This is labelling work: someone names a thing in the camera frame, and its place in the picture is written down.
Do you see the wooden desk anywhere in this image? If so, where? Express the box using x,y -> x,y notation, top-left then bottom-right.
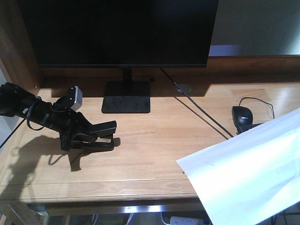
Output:
0,0 -> 300,225

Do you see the white paper sheet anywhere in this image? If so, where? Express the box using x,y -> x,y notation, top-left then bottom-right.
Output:
177,110 -> 300,225

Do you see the black keyboard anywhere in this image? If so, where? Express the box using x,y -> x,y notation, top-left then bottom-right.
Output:
236,123 -> 261,135

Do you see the black computer mouse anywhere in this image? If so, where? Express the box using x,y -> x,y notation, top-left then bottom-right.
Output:
232,106 -> 253,128

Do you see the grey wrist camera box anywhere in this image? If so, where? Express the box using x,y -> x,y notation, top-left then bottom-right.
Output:
62,86 -> 83,111

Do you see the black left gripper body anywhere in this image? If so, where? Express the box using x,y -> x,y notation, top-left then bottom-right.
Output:
45,97 -> 79,133

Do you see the white power strip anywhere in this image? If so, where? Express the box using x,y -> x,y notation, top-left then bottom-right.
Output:
160,212 -> 204,225

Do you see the black monitor cable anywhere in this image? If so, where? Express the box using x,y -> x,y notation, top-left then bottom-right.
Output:
159,67 -> 234,138

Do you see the black computer monitor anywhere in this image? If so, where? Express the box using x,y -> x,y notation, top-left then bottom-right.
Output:
18,0 -> 218,113

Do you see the black stapler with orange tab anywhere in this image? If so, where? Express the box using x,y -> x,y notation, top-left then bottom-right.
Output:
67,120 -> 117,152

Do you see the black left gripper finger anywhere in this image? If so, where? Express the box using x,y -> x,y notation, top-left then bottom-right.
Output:
74,112 -> 96,136
60,123 -> 80,151

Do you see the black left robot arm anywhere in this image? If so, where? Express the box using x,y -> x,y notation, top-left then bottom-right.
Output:
0,82 -> 83,151

